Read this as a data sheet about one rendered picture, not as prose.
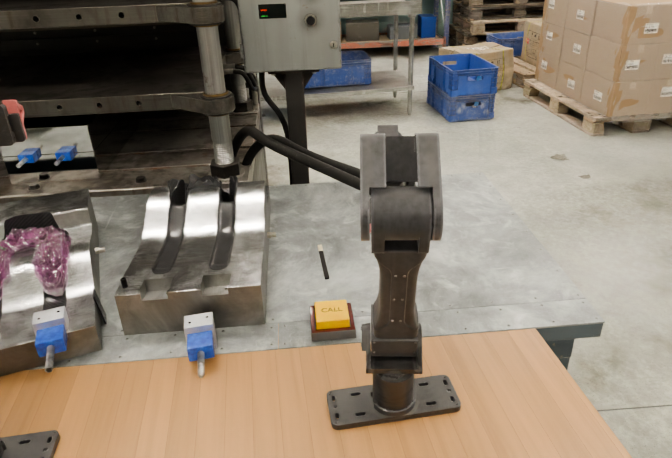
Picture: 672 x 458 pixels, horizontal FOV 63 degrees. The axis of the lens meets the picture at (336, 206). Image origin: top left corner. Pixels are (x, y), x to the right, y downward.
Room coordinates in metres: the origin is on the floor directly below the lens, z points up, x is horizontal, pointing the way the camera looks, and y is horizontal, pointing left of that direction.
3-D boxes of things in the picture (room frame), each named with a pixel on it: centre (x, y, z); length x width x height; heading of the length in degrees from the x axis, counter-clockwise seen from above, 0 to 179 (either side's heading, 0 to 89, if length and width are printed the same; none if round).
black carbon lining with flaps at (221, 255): (1.05, 0.30, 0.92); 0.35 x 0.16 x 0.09; 4
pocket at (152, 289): (0.83, 0.33, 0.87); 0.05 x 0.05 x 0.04; 4
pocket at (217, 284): (0.84, 0.23, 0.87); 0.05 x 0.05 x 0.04; 4
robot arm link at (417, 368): (0.63, -0.07, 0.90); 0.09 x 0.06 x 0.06; 86
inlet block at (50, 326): (0.72, 0.48, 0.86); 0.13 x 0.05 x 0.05; 21
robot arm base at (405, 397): (0.62, -0.08, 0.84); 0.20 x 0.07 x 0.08; 98
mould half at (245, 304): (1.06, 0.29, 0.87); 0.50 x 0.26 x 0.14; 4
